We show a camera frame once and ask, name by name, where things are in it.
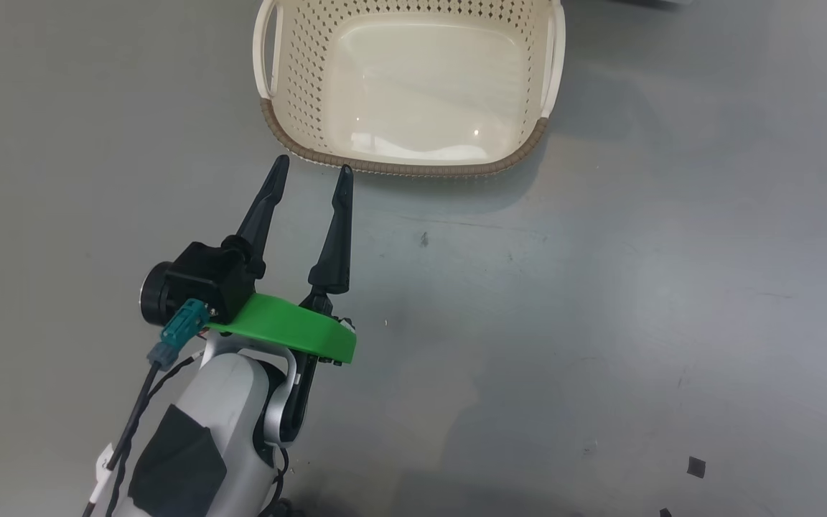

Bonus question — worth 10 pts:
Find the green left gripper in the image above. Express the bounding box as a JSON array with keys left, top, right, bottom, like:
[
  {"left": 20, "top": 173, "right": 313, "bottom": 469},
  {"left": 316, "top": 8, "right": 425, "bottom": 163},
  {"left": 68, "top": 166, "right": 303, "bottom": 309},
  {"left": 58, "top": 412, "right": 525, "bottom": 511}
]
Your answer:
[{"left": 205, "top": 154, "right": 358, "bottom": 365}]

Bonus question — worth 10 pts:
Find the cream perforated laundry basket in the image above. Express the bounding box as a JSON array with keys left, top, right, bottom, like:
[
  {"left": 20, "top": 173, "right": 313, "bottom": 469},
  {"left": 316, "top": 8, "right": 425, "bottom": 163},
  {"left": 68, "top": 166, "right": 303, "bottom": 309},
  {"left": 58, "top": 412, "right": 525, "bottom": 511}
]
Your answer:
[{"left": 253, "top": 0, "right": 566, "bottom": 178}]

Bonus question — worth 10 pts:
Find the black cable teal plug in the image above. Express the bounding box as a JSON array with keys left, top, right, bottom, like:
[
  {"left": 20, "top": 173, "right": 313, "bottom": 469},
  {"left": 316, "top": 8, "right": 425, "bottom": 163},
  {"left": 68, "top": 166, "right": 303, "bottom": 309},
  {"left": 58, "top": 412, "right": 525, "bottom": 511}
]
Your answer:
[{"left": 82, "top": 299, "right": 211, "bottom": 517}]

